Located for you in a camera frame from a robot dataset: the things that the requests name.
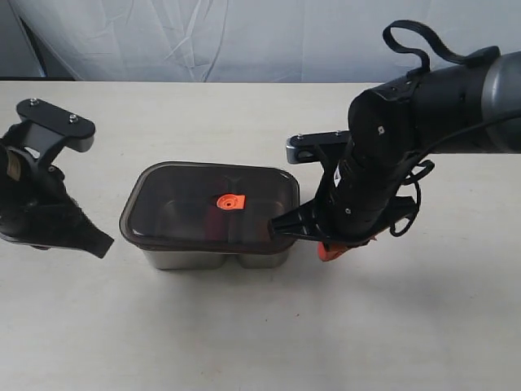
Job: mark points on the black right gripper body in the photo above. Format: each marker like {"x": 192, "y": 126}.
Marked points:
{"x": 356, "y": 200}

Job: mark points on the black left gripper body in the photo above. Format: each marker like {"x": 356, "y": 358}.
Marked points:
{"x": 36, "y": 209}

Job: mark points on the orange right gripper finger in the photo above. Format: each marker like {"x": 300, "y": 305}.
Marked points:
{"x": 330, "y": 252}

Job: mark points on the dark lid with orange seal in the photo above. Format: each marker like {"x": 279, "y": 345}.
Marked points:
{"x": 166, "y": 209}

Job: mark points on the red sausage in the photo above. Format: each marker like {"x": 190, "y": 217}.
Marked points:
{"x": 214, "y": 224}

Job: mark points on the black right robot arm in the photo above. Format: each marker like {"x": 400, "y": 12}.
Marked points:
{"x": 392, "y": 130}

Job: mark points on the steel two-compartment lunch box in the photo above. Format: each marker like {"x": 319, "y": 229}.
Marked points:
{"x": 197, "y": 260}

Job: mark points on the white backdrop cloth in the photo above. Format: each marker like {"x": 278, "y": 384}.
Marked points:
{"x": 255, "y": 41}

